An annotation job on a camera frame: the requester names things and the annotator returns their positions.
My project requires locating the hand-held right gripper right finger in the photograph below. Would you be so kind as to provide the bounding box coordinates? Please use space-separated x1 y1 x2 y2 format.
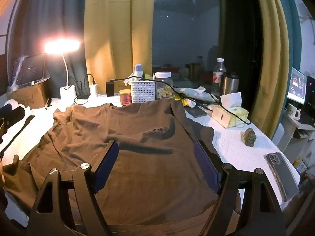
193 140 287 236

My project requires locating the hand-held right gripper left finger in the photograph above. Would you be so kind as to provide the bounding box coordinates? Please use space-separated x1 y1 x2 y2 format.
26 140 120 236

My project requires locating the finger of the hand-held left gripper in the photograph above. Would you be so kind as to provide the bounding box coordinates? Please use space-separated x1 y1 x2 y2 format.
0 103 13 116
5 106 26 128

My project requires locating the brown t-shirt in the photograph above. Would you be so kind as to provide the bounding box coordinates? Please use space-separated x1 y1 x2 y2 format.
2 102 243 236

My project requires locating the cardboard box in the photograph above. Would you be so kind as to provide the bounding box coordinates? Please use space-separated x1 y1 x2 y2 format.
6 80 51 109

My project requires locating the black tablet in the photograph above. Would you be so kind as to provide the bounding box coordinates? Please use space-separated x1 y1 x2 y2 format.
8 53 51 88

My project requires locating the small stone figurine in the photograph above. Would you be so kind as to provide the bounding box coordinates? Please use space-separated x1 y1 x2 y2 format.
241 128 257 148

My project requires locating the dark smartphone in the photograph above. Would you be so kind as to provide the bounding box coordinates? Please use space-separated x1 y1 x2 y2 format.
184 107 208 118

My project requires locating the white desk lamp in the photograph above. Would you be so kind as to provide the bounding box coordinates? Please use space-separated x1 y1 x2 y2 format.
44 40 81 102

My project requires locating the yellow-green tissue pack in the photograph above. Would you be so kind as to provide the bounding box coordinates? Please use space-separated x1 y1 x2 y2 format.
220 92 249 128

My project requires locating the yellow snack packet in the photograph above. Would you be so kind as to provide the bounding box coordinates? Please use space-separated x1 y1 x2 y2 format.
173 96 190 107

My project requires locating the red can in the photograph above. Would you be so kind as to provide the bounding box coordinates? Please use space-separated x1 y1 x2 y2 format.
119 89 132 107

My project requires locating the blue and white cloth pack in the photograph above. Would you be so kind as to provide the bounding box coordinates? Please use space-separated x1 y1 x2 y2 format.
173 87 216 102

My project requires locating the phone in clear case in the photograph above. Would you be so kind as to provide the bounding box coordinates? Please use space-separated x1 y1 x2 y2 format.
264 152 300 202

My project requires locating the white perforated basket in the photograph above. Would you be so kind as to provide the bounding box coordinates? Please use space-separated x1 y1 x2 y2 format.
131 77 156 104

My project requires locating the stainless steel thermos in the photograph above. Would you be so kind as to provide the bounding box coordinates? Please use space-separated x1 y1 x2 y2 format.
220 72 240 96

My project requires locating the clear plastic water bottle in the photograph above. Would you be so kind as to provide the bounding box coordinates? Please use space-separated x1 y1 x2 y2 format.
211 58 226 101

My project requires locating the clear jar with white lid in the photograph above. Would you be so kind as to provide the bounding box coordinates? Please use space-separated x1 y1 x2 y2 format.
155 72 174 100

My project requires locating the white side table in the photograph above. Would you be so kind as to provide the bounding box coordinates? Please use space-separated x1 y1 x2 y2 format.
278 113 315 153

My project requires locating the dark grey curtain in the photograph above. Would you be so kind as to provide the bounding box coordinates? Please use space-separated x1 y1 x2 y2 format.
7 0 89 96

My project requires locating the spray bottle with grey-blue cap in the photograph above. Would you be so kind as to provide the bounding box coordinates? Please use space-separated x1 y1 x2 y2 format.
133 64 144 78

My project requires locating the white mug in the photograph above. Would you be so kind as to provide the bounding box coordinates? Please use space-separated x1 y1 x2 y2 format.
286 103 301 120

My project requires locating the computer monitor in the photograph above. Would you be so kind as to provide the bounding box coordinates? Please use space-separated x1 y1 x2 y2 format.
287 67 308 104

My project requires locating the black computer case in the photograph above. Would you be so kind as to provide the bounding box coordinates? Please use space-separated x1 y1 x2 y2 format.
305 76 315 106

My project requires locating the wide yellow curtain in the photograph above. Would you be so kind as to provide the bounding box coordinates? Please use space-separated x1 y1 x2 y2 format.
84 0 155 95

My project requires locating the long black cable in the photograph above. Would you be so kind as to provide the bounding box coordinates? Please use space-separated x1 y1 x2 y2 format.
110 77 251 125

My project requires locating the black charger cable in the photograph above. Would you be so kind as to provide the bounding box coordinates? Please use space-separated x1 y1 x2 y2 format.
73 74 96 105

